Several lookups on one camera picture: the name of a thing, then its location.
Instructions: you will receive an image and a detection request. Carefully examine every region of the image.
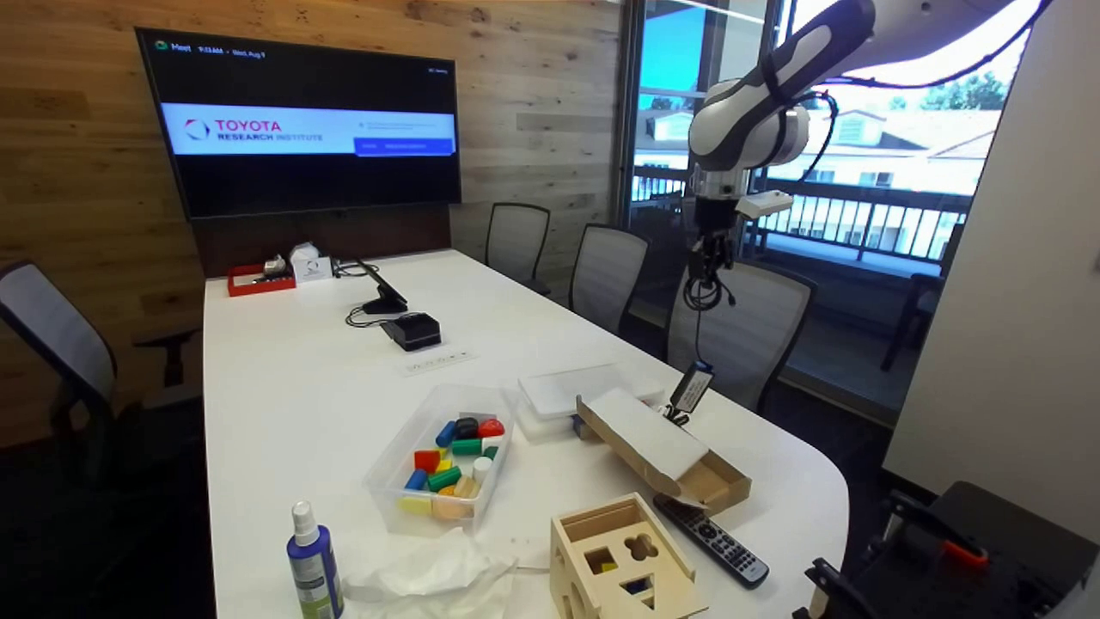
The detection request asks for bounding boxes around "blue spray bottle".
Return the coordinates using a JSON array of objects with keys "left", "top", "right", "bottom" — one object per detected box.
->
[{"left": 283, "top": 494, "right": 347, "bottom": 619}]

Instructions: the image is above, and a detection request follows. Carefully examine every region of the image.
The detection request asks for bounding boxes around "grey remote control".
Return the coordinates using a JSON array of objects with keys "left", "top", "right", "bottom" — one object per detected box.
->
[{"left": 675, "top": 504, "right": 772, "bottom": 593}]

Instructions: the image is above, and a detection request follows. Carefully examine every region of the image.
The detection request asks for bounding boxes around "small black box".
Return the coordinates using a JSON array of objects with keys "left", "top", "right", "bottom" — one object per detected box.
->
[{"left": 379, "top": 311, "right": 447, "bottom": 355}]

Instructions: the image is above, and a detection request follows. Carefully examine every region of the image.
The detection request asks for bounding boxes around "red tray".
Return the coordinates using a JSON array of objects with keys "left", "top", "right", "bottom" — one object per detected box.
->
[{"left": 223, "top": 262, "right": 300, "bottom": 298}]

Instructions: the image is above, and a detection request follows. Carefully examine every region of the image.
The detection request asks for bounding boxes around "clear plastic lid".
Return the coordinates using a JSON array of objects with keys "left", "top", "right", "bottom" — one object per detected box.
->
[{"left": 504, "top": 360, "right": 670, "bottom": 445}]

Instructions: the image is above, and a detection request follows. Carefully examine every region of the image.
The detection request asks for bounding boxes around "clear plastic bin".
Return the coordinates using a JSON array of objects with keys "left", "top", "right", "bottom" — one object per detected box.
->
[{"left": 366, "top": 382, "right": 519, "bottom": 537}]

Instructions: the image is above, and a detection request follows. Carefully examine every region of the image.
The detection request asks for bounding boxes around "white plastic bag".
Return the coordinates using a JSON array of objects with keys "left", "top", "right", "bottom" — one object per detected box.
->
[{"left": 339, "top": 525, "right": 559, "bottom": 619}]

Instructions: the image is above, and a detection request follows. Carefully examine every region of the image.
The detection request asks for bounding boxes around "black equipment cart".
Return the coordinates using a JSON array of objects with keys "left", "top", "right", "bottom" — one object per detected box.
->
[{"left": 794, "top": 480, "right": 1100, "bottom": 619}]

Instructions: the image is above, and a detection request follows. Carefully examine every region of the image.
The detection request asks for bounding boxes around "small white box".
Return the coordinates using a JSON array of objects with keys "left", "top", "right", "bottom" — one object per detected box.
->
[{"left": 285, "top": 240, "right": 337, "bottom": 287}]

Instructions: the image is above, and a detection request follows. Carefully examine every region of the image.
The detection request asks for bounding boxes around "black cable stand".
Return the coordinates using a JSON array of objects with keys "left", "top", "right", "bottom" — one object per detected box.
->
[{"left": 339, "top": 260, "right": 414, "bottom": 329}]

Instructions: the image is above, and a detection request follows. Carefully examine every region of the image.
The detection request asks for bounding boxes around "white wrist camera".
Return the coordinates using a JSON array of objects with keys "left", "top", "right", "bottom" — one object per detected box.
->
[{"left": 736, "top": 186, "right": 799, "bottom": 224}]

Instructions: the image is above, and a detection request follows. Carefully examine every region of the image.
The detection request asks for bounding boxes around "tan wooden cylinder block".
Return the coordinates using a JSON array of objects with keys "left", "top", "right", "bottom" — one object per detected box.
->
[{"left": 430, "top": 491, "right": 477, "bottom": 530}]

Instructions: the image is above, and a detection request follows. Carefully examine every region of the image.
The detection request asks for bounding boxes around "orange handle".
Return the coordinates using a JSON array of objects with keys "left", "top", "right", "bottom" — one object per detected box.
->
[{"left": 934, "top": 537, "right": 992, "bottom": 575}]

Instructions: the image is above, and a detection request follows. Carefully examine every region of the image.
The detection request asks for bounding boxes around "wall mounted tv screen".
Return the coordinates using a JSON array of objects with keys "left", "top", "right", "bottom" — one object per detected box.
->
[{"left": 133, "top": 25, "right": 465, "bottom": 224}]

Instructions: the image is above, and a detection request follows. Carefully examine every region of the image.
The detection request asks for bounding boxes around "wooden tray box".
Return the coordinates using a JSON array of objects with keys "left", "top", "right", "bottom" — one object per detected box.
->
[{"left": 571, "top": 386, "right": 756, "bottom": 516}]

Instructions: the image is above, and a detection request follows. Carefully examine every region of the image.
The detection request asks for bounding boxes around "wooden shape sorter box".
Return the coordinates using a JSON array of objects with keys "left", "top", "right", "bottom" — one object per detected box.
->
[{"left": 547, "top": 491, "right": 712, "bottom": 619}]

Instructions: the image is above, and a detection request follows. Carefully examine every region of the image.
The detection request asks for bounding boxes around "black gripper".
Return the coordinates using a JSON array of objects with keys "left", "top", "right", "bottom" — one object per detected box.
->
[{"left": 690, "top": 196, "right": 743, "bottom": 292}]

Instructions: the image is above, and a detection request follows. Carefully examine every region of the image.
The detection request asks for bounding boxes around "balcony railing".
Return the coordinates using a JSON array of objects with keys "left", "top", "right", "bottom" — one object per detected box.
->
[{"left": 634, "top": 162, "right": 975, "bottom": 269}]

